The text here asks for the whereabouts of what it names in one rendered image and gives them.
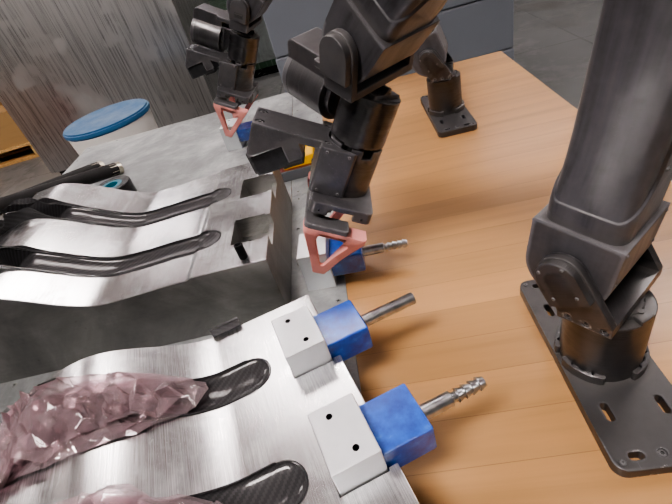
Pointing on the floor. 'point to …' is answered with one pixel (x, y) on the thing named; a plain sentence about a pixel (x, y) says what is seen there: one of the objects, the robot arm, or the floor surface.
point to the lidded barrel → (110, 124)
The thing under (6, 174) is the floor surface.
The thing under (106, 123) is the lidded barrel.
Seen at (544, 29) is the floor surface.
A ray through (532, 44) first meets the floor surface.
